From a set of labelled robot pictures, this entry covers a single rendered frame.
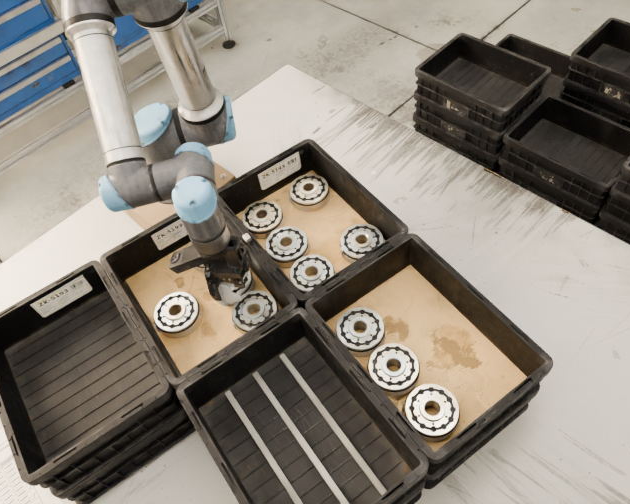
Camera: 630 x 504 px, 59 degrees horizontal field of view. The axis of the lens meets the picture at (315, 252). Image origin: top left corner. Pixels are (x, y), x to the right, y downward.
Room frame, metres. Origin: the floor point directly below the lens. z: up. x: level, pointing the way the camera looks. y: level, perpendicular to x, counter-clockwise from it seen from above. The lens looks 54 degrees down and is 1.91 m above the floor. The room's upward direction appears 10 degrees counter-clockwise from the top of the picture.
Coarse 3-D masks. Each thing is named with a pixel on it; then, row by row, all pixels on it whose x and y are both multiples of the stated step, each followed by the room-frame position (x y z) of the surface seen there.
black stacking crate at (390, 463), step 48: (288, 336) 0.56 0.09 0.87; (240, 384) 0.49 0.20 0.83; (288, 384) 0.47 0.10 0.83; (336, 384) 0.45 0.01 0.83; (240, 432) 0.39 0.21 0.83; (288, 432) 0.37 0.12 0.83; (384, 432) 0.33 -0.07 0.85; (240, 480) 0.30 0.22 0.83; (288, 480) 0.28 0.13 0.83; (336, 480) 0.27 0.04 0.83; (384, 480) 0.25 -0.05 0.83
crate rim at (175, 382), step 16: (160, 224) 0.88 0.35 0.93; (128, 240) 0.85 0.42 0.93; (256, 256) 0.73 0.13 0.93; (112, 272) 0.76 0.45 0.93; (272, 272) 0.68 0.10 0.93; (128, 304) 0.67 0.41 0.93; (272, 320) 0.57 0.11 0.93; (144, 336) 0.58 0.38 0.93; (240, 336) 0.54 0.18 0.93; (160, 352) 0.54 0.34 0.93; (224, 352) 0.52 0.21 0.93; (192, 368) 0.49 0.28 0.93; (176, 384) 0.47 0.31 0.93
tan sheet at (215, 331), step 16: (144, 272) 0.82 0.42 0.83; (160, 272) 0.81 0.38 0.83; (192, 272) 0.80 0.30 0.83; (144, 288) 0.78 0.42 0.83; (160, 288) 0.77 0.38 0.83; (176, 288) 0.76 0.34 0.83; (192, 288) 0.75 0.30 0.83; (256, 288) 0.72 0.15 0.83; (144, 304) 0.73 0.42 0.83; (208, 304) 0.70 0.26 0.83; (208, 320) 0.66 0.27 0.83; (224, 320) 0.65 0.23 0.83; (160, 336) 0.64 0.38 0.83; (192, 336) 0.62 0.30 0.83; (208, 336) 0.61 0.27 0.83; (224, 336) 0.61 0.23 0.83; (176, 352) 0.59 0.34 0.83; (192, 352) 0.58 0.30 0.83; (208, 352) 0.58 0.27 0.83
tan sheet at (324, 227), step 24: (288, 192) 1.00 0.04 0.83; (240, 216) 0.95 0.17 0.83; (288, 216) 0.92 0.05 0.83; (312, 216) 0.90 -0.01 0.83; (336, 216) 0.89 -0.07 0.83; (360, 216) 0.87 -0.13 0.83; (264, 240) 0.85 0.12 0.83; (312, 240) 0.83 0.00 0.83; (336, 240) 0.81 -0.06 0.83; (384, 240) 0.79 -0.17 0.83; (336, 264) 0.74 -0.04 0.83
